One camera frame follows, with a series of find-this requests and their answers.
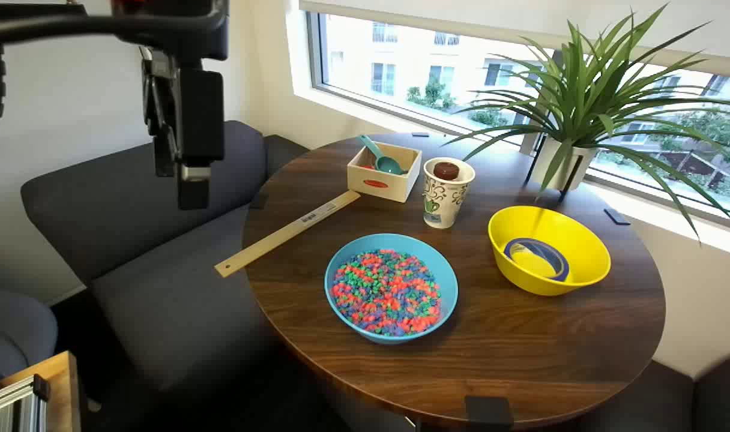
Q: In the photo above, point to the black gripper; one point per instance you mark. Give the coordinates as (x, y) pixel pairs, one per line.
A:
(182, 110)

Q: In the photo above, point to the teal plastic scooper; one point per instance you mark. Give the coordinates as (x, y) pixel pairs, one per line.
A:
(381, 160)

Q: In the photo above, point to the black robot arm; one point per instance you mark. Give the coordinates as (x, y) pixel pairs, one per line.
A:
(186, 28)

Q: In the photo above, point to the blue bowl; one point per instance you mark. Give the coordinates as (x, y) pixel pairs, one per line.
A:
(402, 243)

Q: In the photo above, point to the yellow bowl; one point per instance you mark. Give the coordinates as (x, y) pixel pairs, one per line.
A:
(587, 254)

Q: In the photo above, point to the wooden ruler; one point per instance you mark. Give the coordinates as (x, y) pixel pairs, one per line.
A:
(235, 262)

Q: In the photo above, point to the dark grey sofa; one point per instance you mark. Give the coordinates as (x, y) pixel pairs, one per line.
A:
(152, 264)

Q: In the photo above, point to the small wooden box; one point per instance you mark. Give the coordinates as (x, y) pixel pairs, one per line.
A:
(366, 177)

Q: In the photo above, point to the colourful gravel beads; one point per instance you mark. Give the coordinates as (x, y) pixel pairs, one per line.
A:
(387, 294)

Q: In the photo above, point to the brown ball in cup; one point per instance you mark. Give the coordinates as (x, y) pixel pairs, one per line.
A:
(445, 170)

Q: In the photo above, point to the round wooden table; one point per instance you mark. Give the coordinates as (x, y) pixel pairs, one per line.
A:
(550, 358)

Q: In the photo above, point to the grey tape roll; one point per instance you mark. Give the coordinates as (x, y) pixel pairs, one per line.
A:
(536, 256)

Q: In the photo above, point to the white plant pot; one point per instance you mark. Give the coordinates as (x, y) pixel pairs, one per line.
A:
(557, 169)

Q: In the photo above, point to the green potted plant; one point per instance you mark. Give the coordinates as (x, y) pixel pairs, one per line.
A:
(594, 90)

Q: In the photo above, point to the wooden aluminium frame stand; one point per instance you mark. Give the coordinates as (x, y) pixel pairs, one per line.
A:
(41, 397)

